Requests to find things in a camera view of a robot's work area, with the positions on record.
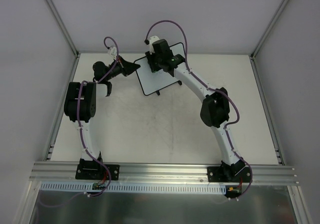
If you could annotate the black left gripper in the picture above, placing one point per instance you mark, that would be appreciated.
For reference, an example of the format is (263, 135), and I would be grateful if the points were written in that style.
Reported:
(122, 66)

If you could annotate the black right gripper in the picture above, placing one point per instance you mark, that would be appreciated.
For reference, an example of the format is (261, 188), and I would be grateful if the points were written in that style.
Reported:
(151, 62)

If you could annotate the white whiteboard black frame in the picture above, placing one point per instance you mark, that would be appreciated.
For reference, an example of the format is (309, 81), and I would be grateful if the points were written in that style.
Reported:
(152, 82)

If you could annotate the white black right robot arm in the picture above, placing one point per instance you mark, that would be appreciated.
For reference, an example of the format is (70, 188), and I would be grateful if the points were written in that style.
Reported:
(215, 107)

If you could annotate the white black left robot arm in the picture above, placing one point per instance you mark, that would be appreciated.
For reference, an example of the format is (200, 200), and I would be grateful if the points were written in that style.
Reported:
(80, 105)

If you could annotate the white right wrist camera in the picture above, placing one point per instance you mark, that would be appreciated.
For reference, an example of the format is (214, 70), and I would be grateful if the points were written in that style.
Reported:
(152, 40)

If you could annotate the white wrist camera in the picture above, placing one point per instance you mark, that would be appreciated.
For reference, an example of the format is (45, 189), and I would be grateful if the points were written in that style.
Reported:
(113, 52)
(152, 40)

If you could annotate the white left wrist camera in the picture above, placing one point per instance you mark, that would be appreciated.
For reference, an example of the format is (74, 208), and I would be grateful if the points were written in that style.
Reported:
(113, 52)

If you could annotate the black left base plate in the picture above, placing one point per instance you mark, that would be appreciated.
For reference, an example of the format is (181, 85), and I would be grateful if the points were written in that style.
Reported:
(91, 170)

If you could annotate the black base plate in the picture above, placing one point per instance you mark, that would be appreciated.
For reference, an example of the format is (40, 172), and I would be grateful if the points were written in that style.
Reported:
(91, 170)
(221, 174)

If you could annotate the white slotted cable duct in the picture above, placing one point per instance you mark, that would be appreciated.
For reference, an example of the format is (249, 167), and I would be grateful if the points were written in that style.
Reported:
(134, 187)

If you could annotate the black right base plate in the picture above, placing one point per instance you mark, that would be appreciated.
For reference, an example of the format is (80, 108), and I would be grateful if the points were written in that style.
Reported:
(221, 174)

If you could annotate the aluminium mounting rail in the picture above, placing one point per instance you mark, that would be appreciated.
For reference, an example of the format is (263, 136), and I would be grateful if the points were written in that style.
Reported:
(165, 173)

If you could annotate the aluminium frame posts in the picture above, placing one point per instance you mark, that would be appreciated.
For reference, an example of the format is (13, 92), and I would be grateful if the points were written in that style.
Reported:
(39, 39)

